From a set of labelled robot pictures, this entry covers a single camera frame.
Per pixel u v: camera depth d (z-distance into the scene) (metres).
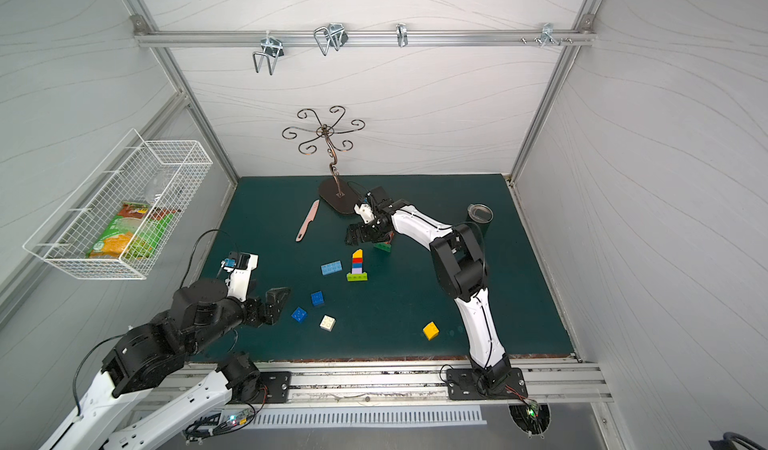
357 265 0.93
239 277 0.56
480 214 0.96
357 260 0.95
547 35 0.76
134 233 0.60
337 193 1.14
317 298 0.88
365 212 0.91
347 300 0.87
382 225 0.75
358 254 0.96
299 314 0.84
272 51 0.78
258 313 0.56
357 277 0.92
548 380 0.77
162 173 0.80
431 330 0.81
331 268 0.95
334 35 0.76
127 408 0.42
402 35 0.78
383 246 0.98
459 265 0.56
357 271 0.91
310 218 1.08
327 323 0.83
